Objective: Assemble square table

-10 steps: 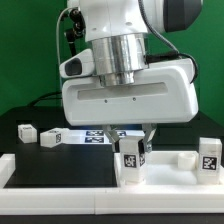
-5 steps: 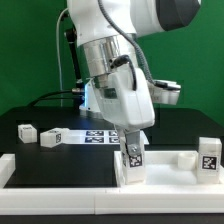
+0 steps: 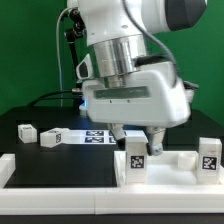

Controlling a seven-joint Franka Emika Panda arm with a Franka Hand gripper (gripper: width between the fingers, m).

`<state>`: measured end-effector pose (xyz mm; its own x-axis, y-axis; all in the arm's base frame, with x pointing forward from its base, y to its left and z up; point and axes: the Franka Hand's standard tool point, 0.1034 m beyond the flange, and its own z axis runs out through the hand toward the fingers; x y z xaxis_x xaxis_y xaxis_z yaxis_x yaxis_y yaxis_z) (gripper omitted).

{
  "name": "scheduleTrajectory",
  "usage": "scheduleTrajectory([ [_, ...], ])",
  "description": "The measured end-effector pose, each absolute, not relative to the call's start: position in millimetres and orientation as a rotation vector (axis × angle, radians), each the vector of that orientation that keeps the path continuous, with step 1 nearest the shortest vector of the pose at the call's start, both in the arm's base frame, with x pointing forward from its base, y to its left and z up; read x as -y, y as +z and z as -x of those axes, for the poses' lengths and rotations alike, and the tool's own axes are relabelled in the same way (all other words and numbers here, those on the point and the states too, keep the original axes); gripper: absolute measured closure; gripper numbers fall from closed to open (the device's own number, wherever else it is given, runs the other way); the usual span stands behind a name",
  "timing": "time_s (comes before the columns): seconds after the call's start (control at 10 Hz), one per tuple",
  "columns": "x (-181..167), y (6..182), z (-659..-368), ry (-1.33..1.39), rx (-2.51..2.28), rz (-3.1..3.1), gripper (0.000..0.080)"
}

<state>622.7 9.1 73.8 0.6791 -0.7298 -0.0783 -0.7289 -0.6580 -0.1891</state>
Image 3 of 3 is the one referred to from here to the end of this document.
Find white square table top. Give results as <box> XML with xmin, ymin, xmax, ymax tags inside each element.
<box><xmin>114</xmin><ymin>151</ymin><xmax>224</xmax><ymax>186</ymax></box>

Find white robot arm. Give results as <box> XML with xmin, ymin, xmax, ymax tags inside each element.
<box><xmin>67</xmin><ymin>0</ymin><xmax>207</xmax><ymax>155</ymax></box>

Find white U-shaped fence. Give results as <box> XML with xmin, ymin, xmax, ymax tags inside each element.
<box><xmin>0</xmin><ymin>154</ymin><xmax>224</xmax><ymax>215</ymax></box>

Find grey cable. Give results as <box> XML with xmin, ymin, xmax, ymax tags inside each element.
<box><xmin>55</xmin><ymin>7</ymin><xmax>76</xmax><ymax>108</ymax></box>

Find tag marker sheet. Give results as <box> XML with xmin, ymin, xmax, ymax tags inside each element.
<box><xmin>63</xmin><ymin>130</ymin><xmax>147</xmax><ymax>144</ymax></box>

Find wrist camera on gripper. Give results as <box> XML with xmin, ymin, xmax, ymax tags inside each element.
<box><xmin>183</xmin><ymin>81</ymin><xmax>199</xmax><ymax>103</ymax></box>

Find black cables at base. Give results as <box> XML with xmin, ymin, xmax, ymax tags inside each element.
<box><xmin>26</xmin><ymin>87</ymin><xmax>86</xmax><ymax>108</ymax></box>

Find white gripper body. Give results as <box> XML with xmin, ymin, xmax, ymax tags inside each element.
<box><xmin>76</xmin><ymin>54</ymin><xmax>190</xmax><ymax>128</ymax></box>

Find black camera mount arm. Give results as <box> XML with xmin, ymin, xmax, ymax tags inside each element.
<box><xmin>64</xmin><ymin>8</ymin><xmax>86</xmax><ymax>88</ymax></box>

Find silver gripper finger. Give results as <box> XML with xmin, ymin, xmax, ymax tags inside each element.
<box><xmin>147</xmin><ymin>127</ymin><xmax>166</xmax><ymax>156</ymax></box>
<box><xmin>109</xmin><ymin>123</ymin><xmax>126</xmax><ymax>142</ymax></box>

